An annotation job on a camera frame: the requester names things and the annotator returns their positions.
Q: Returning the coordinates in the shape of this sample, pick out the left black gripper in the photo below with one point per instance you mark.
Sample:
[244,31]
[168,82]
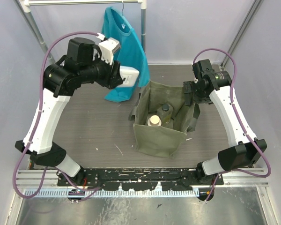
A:
[115,75]

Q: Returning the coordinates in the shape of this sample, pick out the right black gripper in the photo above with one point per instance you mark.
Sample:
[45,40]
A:
[188,88]

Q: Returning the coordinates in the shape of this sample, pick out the white bottle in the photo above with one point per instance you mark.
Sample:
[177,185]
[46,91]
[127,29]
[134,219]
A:
[129,76]

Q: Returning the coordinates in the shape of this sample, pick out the clear bottle black cap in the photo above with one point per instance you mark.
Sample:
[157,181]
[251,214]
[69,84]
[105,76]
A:
[164,113]

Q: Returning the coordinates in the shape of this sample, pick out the beige round bottle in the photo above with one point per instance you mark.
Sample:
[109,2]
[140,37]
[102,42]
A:
[154,120]

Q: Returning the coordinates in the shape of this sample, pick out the olive canvas bag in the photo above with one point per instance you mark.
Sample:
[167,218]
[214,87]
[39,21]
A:
[162,141]

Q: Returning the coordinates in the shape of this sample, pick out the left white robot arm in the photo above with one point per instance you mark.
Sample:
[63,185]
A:
[59,82]

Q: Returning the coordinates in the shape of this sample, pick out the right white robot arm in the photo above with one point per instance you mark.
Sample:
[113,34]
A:
[244,148]

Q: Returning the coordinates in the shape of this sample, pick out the teal t-shirt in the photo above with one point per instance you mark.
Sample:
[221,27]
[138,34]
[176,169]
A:
[131,53]

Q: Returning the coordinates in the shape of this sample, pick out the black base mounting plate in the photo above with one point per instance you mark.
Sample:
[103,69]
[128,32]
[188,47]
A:
[141,179]

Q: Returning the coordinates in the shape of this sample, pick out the white metal clothes rack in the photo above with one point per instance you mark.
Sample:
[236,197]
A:
[49,19]

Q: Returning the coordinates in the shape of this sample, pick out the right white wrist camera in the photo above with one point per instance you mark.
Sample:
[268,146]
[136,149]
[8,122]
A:
[201,68]

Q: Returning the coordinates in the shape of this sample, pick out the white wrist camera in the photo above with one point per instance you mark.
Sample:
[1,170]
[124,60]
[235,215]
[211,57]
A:
[108,47]
[201,68]

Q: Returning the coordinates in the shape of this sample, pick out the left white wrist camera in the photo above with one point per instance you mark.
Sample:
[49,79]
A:
[108,47]

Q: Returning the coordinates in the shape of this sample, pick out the white slotted cable duct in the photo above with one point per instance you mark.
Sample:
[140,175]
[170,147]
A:
[67,192]

